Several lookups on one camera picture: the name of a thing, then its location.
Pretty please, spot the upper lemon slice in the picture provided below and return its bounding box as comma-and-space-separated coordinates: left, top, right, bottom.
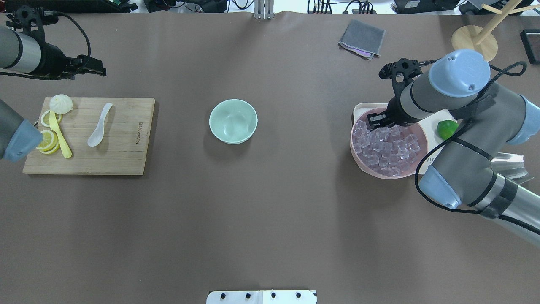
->
39, 110, 62, 128

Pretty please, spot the pink bowl of ice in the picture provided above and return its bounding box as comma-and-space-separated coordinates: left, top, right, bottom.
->
350, 108, 428, 179

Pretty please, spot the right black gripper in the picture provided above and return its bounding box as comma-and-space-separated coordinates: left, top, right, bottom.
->
367, 59, 422, 131

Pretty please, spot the lower lemon slice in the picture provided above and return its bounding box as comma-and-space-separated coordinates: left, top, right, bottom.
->
36, 130, 60, 155

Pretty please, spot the grey folded cloth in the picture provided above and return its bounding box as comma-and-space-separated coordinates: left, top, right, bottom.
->
338, 20, 386, 60

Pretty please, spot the white ceramic spoon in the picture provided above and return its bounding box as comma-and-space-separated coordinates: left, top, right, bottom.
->
87, 103, 113, 147

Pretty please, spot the yellow plastic knife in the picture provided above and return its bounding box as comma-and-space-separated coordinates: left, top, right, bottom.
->
49, 110, 73, 158

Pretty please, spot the white control box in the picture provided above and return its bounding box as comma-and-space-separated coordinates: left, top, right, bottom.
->
206, 289, 318, 304

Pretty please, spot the lemon slice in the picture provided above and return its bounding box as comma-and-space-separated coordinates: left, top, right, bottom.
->
39, 110, 62, 128
36, 130, 60, 155

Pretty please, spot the bamboo cutting board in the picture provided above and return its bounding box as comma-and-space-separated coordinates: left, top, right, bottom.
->
23, 98, 156, 175

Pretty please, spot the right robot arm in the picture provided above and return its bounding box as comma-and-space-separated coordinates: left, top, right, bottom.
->
367, 49, 540, 246

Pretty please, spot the steamed bun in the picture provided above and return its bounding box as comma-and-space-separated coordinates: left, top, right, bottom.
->
49, 94, 73, 115

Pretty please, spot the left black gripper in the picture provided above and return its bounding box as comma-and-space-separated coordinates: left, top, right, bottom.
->
63, 54, 107, 78

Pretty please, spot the wooden mug tree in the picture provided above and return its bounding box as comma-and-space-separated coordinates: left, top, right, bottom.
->
451, 0, 540, 62

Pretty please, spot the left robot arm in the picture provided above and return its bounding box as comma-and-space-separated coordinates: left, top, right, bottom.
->
0, 28, 106, 162

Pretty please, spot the green lime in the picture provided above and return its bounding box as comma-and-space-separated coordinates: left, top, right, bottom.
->
436, 120, 459, 141

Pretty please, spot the mint green bowl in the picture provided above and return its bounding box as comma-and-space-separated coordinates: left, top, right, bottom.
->
209, 99, 258, 144

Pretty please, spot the metal ice scoop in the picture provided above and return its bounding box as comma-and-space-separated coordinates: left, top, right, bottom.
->
491, 152, 534, 185

